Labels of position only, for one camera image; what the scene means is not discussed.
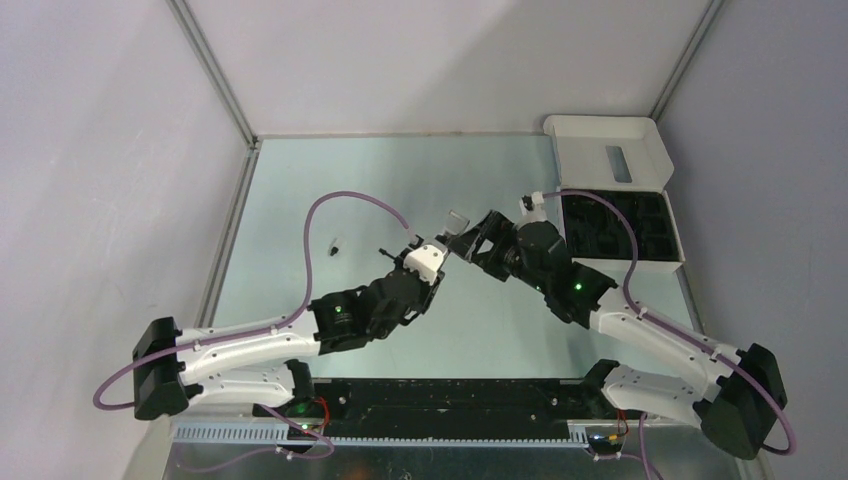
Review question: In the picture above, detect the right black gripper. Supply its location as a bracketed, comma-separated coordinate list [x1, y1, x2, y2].
[445, 210, 549, 294]

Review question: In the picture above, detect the black hair trimmer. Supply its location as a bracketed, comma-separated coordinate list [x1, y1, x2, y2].
[435, 210, 470, 246]

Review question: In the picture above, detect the small black cleaning brush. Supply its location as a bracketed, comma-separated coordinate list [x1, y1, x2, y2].
[378, 248, 400, 261]

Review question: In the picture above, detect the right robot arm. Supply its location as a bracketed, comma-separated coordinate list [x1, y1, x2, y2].
[448, 211, 787, 460]

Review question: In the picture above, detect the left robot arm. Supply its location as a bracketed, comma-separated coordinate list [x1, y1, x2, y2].
[132, 245, 445, 421]

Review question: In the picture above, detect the white box with black tray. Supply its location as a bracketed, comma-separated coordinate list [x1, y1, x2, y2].
[543, 115, 685, 273]

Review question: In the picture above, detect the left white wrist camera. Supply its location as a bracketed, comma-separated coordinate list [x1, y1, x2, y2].
[403, 241, 448, 286]

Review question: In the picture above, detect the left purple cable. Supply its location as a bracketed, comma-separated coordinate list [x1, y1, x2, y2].
[92, 192, 419, 413]

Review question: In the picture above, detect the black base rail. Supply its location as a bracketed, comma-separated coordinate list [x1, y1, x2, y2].
[277, 378, 617, 441]

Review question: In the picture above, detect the aluminium frame front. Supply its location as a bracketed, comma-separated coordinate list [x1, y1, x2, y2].
[165, 379, 760, 479]

